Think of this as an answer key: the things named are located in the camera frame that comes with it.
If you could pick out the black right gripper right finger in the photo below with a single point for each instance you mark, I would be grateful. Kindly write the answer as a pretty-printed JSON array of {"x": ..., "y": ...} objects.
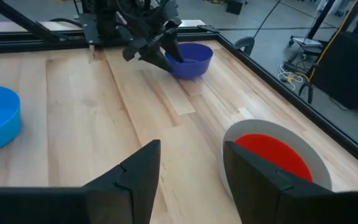
[{"x": 266, "y": 199}]

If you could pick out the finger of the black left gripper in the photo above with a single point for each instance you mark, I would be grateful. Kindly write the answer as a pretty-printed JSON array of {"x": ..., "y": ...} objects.
[
  {"x": 151, "y": 53},
  {"x": 174, "y": 43}
]

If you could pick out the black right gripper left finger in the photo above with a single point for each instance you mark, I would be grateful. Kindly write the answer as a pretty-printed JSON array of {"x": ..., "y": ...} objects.
[{"x": 129, "y": 193}]

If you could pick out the purple plastic bowl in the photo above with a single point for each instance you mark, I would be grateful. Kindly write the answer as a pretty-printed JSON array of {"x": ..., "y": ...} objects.
[{"x": 194, "y": 67}]

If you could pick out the red plastic bowl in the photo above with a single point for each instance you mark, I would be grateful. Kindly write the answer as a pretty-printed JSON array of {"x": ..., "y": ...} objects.
[{"x": 275, "y": 152}]

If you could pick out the white plastic bowl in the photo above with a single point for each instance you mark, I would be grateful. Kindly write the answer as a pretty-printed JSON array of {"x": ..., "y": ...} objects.
[{"x": 291, "y": 133}]

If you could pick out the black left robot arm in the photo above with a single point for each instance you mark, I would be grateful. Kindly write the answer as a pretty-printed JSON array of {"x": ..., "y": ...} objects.
[{"x": 104, "y": 18}]

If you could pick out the wheeled equipment cart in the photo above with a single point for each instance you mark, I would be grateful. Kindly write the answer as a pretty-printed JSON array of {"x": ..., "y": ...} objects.
[{"x": 304, "y": 42}]

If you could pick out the black upright pole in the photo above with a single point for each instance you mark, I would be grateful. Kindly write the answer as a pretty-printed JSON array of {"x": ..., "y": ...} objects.
[{"x": 322, "y": 17}]

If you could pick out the large black cabinet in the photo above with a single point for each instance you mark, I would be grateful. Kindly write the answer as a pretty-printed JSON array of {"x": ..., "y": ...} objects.
[{"x": 346, "y": 68}]

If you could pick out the black diagonal frame strut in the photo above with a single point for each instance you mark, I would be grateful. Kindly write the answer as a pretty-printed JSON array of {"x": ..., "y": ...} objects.
[{"x": 17, "y": 18}]

